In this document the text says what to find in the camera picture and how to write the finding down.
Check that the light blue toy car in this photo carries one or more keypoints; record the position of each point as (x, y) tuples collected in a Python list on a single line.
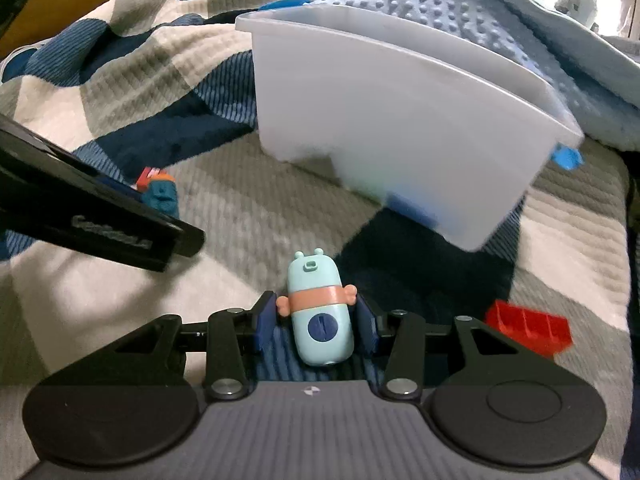
[(320, 330)]

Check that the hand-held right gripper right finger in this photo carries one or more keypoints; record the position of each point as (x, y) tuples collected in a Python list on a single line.
[(365, 327)]

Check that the blue dotted blanket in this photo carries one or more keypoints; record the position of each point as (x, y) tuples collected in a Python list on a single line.
[(400, 0)]

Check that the blue white plaid blanket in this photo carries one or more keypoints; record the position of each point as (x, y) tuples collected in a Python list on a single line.
[(225, 200)]

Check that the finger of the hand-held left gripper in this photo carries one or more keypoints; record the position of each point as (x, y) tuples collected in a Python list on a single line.
[(117, 186)]

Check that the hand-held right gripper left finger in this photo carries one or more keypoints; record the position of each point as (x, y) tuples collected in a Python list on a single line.
[(265, 327)]

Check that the dark teal toy car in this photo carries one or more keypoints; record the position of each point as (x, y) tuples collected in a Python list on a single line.
[(162, 197)]

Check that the white plastic container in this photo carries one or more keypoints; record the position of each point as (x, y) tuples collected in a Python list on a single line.
[(400, 125)]

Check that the small red block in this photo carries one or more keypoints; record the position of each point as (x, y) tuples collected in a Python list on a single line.
[(146, 176)]

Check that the wooden furniture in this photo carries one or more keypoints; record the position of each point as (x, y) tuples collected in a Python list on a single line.
[(55, 10)]

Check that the red building brick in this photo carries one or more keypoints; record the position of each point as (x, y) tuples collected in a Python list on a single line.
[(525, 330)]

